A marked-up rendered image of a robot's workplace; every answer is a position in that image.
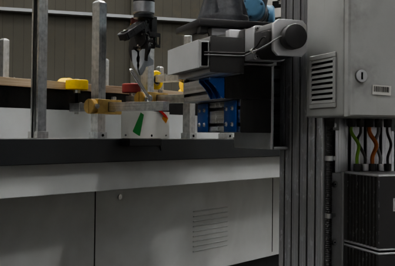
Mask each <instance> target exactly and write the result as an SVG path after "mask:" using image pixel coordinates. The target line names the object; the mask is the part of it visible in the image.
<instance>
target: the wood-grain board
mask: <svg viewBox="0 0 395 266"><path fill-rule="evenodd" d="M0 85H1V86H17V87H31V79H23V78H9V77H1V76H0ZM65 86H66V82H58V81H51V80H47V89H59V90H66V89H65ZM81 91H84V92H91V84H88V90H81ZM106 93H116V94H125V95H129V93H122V87H121V86H108V85H106ZM163 93H168V94H169V95H183V92H179V91H171V90H163Z"/></svg>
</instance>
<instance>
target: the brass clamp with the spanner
mask: <svg viewBox="0 0 395 266"><path fill-rule="evenodd" d="M147 93H148V94H149V95H152V97H153V99H152V101H153V102H156V101H157V95H168V93H158V92H147ZM134 101H135V102H145V94H144V93H143V92H137V93H136V94H135V97H134Z"/></svg>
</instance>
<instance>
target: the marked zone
mask: <svg viewBox="0 0 395 266"><path fill-rule="evenodd" d="M143 116H144V114H142V113H140V115H139V118H138V120H137V122H136V124H135V127H134V129H133V132H134V133H135V134H137V135H138V136H140V132H141V128H142V122H143Z"/></svg>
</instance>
